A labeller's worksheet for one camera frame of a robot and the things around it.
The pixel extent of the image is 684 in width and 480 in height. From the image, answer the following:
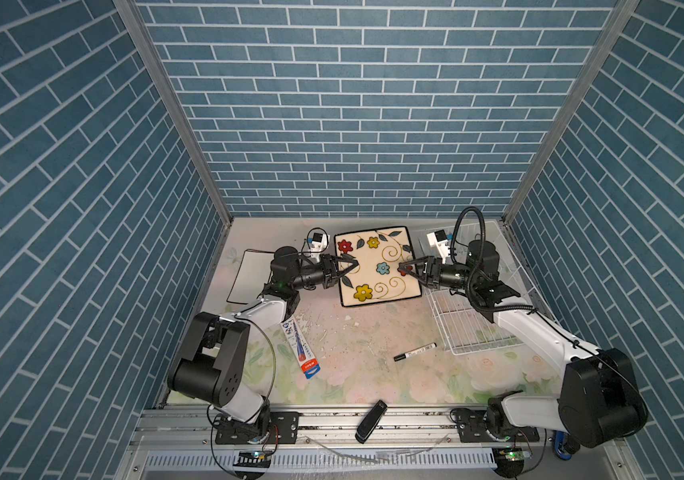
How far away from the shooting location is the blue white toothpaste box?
0.84m

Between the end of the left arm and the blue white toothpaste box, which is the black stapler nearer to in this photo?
the blue white toothpaste box

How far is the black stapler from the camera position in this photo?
719mm

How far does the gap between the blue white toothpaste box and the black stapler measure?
18 cm
